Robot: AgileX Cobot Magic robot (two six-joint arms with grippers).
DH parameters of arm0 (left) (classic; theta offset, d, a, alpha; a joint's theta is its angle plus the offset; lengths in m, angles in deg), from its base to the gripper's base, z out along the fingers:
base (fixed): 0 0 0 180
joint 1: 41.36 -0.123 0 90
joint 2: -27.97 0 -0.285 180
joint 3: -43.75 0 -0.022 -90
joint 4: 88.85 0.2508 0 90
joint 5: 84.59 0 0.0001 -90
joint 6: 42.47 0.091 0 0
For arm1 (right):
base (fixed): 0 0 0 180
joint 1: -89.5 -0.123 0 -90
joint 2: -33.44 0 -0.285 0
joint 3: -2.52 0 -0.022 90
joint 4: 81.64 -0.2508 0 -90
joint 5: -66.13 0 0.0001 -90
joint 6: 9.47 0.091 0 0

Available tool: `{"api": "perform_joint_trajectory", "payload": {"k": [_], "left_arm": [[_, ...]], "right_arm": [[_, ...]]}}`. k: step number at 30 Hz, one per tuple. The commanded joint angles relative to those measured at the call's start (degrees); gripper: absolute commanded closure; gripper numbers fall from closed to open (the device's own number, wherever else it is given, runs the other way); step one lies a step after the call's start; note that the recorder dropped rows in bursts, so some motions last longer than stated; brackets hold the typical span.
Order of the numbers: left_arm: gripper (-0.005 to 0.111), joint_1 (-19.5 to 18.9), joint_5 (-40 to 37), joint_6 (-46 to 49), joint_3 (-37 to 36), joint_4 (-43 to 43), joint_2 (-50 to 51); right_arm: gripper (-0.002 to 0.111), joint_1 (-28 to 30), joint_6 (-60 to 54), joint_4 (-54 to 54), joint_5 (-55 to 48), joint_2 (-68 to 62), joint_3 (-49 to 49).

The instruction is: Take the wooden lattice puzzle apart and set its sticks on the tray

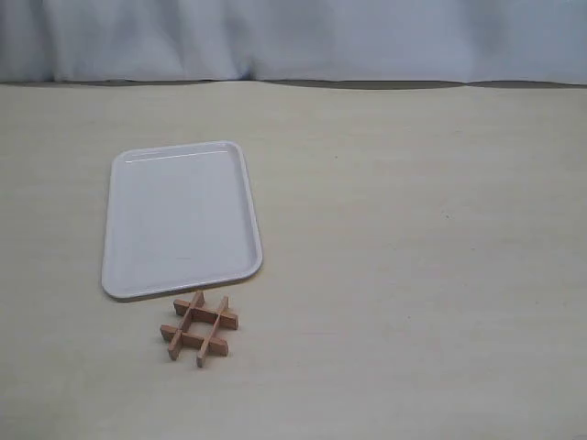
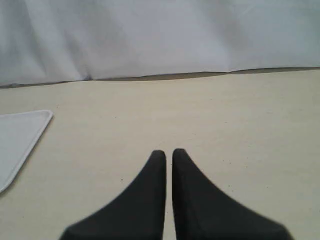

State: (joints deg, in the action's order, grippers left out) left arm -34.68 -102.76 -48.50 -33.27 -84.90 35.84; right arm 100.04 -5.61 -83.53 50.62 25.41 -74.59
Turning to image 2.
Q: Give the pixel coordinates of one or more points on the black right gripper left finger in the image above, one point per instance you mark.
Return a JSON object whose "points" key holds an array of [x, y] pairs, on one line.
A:
{"points": [[138, 213]]}

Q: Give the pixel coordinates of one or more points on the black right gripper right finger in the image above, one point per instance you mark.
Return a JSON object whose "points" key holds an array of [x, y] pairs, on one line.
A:
{"points": [[204, 212]]}

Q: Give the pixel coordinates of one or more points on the white plastic tray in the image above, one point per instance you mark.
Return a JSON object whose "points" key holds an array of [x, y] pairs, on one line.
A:
{"points": [[19, 134]]}

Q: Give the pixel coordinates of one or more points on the white backdrop cloth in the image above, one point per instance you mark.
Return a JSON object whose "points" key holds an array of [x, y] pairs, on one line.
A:
{"points": [[52, 41]]}

